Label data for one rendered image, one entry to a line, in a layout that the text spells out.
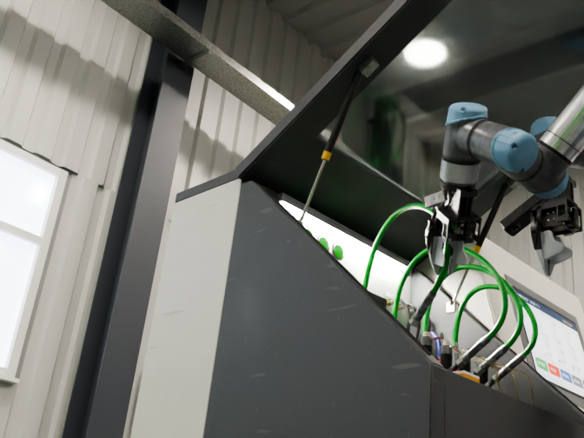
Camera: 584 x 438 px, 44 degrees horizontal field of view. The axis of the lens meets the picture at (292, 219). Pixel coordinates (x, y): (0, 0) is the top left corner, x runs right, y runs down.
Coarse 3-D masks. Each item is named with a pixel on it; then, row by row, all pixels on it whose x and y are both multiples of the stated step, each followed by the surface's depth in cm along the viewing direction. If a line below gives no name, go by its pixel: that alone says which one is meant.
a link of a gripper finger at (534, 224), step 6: (534, 216) 152; (534, 222) 152; (534, 228) 151; (540, 228) 152; (534, 234) 151; (540, 234) 151; (534, 240) 151; (540, 240) 151; (534, 246) 151; (540, 246) 150
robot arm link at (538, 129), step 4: (548, 116) 161; (552, 116) 161; (536, 120) 162; (540, 120) 161; (544, 120) 161; (548, 120) 160; (552, 120) 160; (532, 124) 163; (536, 124) 162; (540, 124) 161; (544, 124) 160; (548, 124) 160; (532, 128) 163; (536, 128) 161; (540, 128) 160; (544, 128) 160; (532, 132) 162; (536, 132) 161; (540, 132) 160; (544, 132) 159; (536, 136) 160; (540, 136) 160; (536, 140) 160
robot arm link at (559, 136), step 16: (576, 96) 136; (576, 112) 135; (560, 128) 136; (576, 128) 135; (544, 144) 137; (560, 144) 136; (576, 144) 135; (544, 160) 135; (560, 160) 136; (544, 176) 136; (560, 176) 138; (544, 192) 139; (560, 192) 141
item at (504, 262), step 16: (496, 256) 216; (512, 256) 226; (432, 272) 216; (464, 272) 208; (480, 272) 204; (512, 272) 220; (528, 272) 230; (448, 288) 210; (464, 288) 206; (528, 288) 224; (544, 288) 234; (560, 288) 245; (480, 304) 200; (496, 304) 201; (560, 304) 238; (576, 304) 250; (480, 320) 198; (496, 320) 196; (512, 320) 204
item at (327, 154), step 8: (360, 72) 165; (352, 80) 165; (352, 88) 164; (352, 96) 165; (344, 104) 164; (344, 112) 164; (336, 120) 164; (336, 128) 164; (336, 136) 164; (328, 144) 164; (328, 152) 164; (328, 160) 164; (320, 168) 164; (312, 192) 164; (304, 208) 163
